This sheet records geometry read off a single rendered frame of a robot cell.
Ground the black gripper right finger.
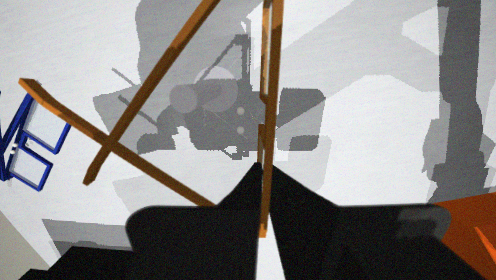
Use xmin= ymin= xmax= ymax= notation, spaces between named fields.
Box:
xmin=269 ymin=165 xmax=451 ymax=280

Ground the grey flat panel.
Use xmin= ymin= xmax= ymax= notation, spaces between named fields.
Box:
xmin=0 ymin=210 xmax=50 ymax=280

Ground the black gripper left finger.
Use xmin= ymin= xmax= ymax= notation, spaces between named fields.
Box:
xmin=125 ymin=162 xmax=263 ymax=280

